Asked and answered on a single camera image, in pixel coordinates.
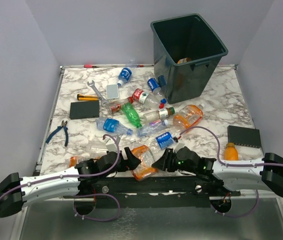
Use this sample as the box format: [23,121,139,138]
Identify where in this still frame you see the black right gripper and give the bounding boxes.
[152,147,197,174]

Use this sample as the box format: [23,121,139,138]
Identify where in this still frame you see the crushed orange label bottle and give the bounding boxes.
[131,145,157,181]

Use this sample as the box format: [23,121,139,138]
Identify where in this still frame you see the blue label pepsi bottle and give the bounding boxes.
[147,131,180,154]

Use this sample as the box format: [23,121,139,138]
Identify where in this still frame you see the clear jar bottle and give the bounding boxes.
[87,143,108,159]

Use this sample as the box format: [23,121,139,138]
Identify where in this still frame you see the blue label crushed bottle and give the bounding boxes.
[96,117,134,136]

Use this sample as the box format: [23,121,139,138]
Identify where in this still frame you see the red label water bottle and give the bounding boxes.
[131,88,161,109]

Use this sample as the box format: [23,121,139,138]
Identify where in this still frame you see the small orange juice bottle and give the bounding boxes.
[177,57,192,64]

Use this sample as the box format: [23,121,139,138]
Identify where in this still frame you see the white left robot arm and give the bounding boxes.
[0,147,141,218]

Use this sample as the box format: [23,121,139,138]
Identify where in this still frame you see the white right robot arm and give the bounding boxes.
[152,147,283,198]

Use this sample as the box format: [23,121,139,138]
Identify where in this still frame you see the pepsi bottle beside bin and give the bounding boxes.
[145,71,165,98]

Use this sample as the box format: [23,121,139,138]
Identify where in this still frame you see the dark green plastic bin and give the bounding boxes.
[150,13,229,104]

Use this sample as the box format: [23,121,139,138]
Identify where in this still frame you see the green cap tea bottle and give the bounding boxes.
[142,107,175,123]

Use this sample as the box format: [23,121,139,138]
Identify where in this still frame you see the large orange label bottle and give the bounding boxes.
[172,104,204,130]

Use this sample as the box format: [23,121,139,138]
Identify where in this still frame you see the green plastic bottle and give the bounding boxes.
[121,102,142,129]

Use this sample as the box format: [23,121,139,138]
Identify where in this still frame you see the blue bottle cap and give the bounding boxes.
[160,98,167,104]

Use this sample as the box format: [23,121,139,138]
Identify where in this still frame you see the orange juice bottle right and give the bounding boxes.
[224,142,239,161]

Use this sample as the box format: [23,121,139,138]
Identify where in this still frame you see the silver wrench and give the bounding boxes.
[87,80,110,107]

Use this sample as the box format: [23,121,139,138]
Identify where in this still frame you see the white grey power bank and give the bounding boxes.
[106,84,119,100]

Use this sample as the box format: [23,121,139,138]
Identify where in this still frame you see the black flat box left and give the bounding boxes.
[69,100,100,120]

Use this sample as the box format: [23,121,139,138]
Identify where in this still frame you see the yellow utility knife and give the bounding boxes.
[76,94,100,101]

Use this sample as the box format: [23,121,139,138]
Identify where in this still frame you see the blue label bottle far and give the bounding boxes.
[117,67,132,87]

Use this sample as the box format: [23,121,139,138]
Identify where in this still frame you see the red screwdriver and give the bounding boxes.
[83,64,99,69]

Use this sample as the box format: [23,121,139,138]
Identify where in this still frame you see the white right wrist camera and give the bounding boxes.
[173,135,185,152]

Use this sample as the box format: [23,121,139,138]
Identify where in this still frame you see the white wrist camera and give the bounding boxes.
[173,135,185,152]
[105,136,121,153]

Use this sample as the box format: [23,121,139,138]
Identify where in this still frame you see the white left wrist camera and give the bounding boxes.
[105,136,121,153]

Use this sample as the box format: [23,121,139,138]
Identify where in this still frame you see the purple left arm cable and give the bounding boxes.
[0,134,121,222]

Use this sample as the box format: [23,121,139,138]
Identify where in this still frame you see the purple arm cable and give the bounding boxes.
[0,134,121,222]
[175,126,283,218]

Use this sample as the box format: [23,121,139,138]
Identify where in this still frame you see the blue handled pliers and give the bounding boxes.
[45,120,69,147]

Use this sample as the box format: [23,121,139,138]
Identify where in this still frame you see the black network switch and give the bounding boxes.
[227,125,262,149]

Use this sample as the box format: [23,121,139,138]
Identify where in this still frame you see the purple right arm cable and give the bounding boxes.
[175,126,283,218]

